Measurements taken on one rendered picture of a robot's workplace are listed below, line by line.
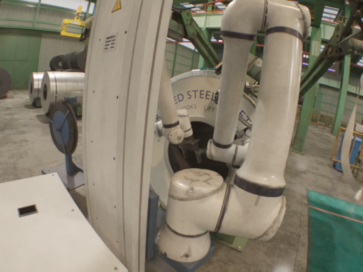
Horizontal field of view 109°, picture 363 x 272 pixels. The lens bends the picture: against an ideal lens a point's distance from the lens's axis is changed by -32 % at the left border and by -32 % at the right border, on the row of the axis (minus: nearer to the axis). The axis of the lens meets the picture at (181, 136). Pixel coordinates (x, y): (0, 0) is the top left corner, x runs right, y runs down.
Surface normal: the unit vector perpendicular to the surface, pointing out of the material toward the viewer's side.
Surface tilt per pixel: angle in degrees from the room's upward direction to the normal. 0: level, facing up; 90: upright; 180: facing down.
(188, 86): 90
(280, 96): 80
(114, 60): 90
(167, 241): 68
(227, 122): 111
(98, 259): 0
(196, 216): 89
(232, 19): 104
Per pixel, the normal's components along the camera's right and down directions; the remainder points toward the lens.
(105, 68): -0.65, 0.11
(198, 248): 0.44, -0.07
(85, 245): 0.14, -0.95
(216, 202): -0.07, -0.46
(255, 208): -0.32, 0.03
